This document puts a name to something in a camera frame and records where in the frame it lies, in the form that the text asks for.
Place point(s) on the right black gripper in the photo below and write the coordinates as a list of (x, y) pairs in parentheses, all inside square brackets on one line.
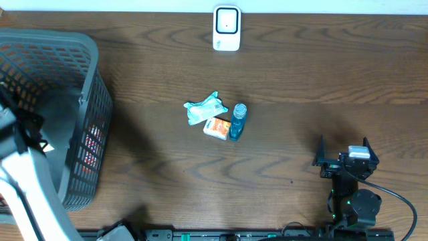
[(331, 165)]

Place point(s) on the blue liquid bottle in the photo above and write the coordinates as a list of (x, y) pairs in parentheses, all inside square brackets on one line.
[(238, 120)]

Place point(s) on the orange tissue pack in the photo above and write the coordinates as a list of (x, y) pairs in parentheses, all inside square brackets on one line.
[(216, 127)]

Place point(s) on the teal wet wipes pack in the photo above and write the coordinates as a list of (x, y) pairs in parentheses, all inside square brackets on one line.
[(198, 112)]

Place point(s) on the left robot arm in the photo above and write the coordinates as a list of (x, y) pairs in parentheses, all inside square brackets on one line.
[(26, 183)]

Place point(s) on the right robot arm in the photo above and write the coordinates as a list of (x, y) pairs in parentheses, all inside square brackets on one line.
[(353, 208)]

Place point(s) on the white barcode scanner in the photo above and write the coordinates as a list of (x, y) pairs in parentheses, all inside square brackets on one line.
[(226, 28)]

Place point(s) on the grey plastic shopping basket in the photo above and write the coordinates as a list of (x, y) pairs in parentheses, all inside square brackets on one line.
[(55, 75)]

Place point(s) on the yellow snack package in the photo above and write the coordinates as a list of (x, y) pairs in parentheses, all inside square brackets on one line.
[(89, 155)]

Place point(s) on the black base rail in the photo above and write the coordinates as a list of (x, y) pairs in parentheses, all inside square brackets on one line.
[(242, 235)]

